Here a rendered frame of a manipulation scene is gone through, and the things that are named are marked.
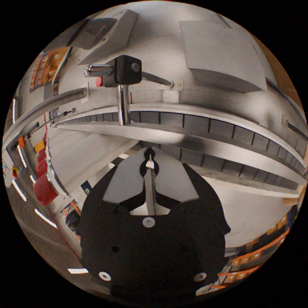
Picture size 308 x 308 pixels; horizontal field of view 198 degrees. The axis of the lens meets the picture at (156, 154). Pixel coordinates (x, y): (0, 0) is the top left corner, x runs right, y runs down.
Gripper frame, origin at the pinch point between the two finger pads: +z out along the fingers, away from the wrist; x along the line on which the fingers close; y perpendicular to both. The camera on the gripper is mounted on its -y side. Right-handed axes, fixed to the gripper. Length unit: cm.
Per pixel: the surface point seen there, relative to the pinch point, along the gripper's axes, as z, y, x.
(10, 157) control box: -11, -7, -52
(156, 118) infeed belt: 5.6, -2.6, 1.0
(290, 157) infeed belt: -9.4, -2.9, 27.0
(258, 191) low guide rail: -7.4, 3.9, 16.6
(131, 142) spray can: 4.4, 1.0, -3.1
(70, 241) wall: -56, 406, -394
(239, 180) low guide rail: -4.1, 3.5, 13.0
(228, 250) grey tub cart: -43, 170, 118
